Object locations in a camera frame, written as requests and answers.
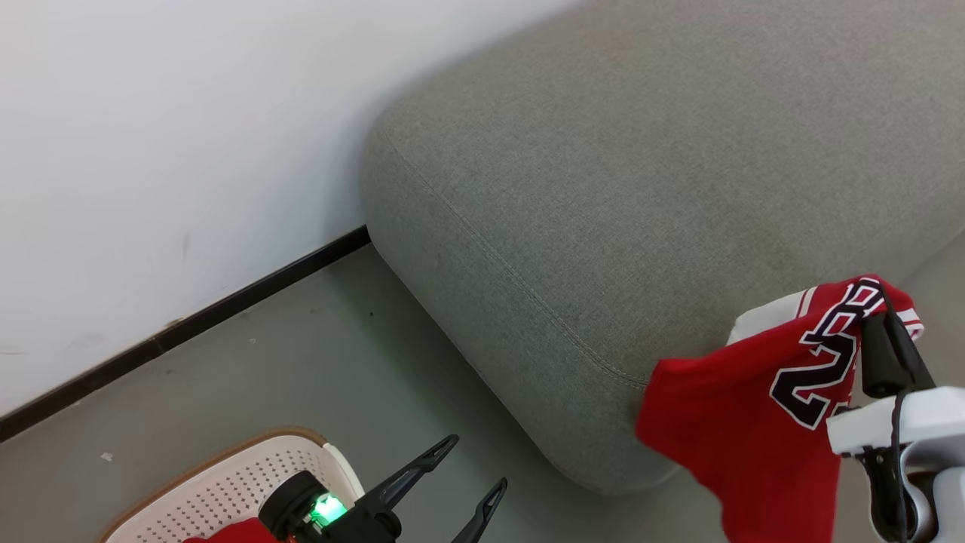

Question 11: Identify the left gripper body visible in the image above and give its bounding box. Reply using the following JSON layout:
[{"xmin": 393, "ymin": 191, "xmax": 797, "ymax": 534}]
[{"xmin": 259, "ymin": 471, "xmax": 402, "ymax": 543}]

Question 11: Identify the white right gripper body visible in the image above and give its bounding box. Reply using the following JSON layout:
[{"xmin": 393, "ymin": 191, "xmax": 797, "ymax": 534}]
[{"xmin": 827, "ymin": 387, "xmax": 965, "ymax": 456}]

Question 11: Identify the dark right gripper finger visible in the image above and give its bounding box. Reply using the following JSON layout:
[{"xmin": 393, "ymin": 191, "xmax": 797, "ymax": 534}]
[{"xmin": 862, "ymin": 311, "xmax": 936, "ymax": 399}]

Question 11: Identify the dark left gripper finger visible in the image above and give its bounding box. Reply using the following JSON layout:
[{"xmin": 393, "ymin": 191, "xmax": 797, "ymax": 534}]
[
  {"xmin": 354, "ymin": 434, "xmax": 460, "ymax": 515},
  {"xmin": 451, "ymin": 477, "xmax": 508, "ymax": 543}
]

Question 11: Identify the red garment with white trim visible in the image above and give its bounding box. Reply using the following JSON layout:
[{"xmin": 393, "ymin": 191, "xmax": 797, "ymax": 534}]
[{"xmin": 181, "ymin": 517, "xmax": 281, "ymax": 543}]

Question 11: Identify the red jersey with black numbers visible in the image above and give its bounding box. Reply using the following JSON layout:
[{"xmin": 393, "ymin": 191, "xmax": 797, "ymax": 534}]
[{"xmin": 635, "ymin": 274, "xmax": 925, "ymax": 543}]

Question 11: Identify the grey fabric sofa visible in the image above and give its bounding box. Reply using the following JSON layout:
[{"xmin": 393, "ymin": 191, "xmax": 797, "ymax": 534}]
[{"xmin": 360, "ymin": 0, "xmax": 965, "ymax": 496}]

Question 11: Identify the cream laundry basket brown rim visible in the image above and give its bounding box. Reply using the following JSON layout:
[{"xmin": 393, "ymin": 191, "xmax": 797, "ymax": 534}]
[{"xmin": 96, "ymin": 427, "xmax": 366, "ymax": 543}]

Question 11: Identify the black baseboard strip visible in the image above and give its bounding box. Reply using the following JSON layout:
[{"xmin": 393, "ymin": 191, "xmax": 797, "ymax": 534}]
[{"xmin": 0, "ymin": 225, "xmax": 372, "ymax": 443}]

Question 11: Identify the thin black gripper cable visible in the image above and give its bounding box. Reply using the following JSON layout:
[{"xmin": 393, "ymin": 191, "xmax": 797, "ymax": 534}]
[{"xmin": 867, "ymin": 278, "xmax": 911, "ymax": 543}]

